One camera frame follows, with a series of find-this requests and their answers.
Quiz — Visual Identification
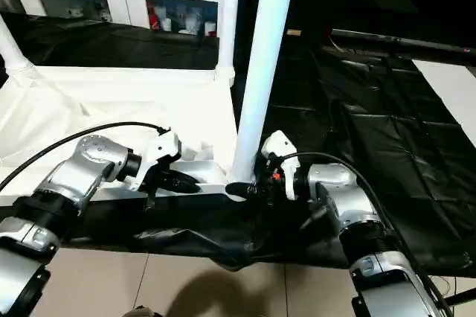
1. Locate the black metal table leg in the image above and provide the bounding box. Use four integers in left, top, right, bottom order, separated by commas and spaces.
445, 288, 476, 307

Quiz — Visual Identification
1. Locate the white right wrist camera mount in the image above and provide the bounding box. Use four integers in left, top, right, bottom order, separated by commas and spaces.
260, 129, 301, 199

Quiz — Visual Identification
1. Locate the black plastic mat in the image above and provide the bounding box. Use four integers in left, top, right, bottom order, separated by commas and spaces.
0, 10, 476, 278

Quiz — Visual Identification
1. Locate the grey robot lower body part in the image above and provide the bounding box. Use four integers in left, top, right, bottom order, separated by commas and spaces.
129, 305, 161, 317

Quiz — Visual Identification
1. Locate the white plastic table top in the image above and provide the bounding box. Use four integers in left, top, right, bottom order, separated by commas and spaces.
0, 65, 251, 207

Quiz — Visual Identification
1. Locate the black flat screen television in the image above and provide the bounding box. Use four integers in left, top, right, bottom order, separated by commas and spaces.
329, 0, 476, 64

